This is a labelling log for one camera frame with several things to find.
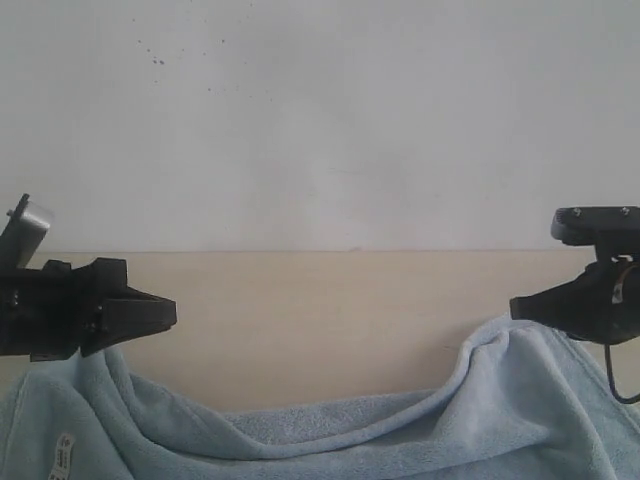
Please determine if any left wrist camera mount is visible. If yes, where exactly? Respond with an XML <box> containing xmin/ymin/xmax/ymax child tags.
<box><xmin>1</xmin><ymin>193</ymin><xmax>54</xmax><ymax>270</ymax></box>

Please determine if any light blue fleece towel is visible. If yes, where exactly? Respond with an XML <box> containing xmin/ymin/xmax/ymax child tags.
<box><xmin>1</xmin><ymin>316</ymin><xmax>639</xmax><ymax>479</ymax></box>

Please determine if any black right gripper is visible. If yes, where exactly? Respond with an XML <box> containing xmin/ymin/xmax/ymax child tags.
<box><xmin>509</xmin><ymin>257</ymin><xmax>639</xmax><ymax>345</ymax></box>

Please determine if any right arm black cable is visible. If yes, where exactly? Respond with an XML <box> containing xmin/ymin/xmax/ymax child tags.
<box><xmin>603</xmin><ymin>342</ymin><xmax>640</xmax><ymax>404</ymax></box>

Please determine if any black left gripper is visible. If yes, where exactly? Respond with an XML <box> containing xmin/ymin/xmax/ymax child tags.
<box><xmin>1</xmin><ymin>258</ymin><xmax>178</xmax><ymax>361</ymax></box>

